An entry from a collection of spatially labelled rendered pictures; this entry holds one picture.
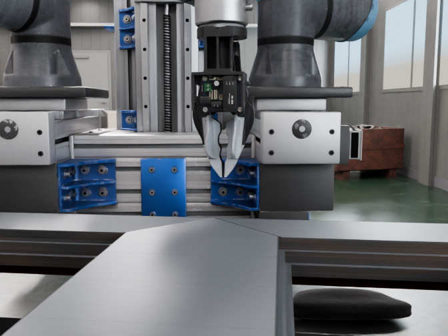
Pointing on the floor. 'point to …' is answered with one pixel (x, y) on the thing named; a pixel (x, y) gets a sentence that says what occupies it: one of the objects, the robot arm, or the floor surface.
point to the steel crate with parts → (377, 153)
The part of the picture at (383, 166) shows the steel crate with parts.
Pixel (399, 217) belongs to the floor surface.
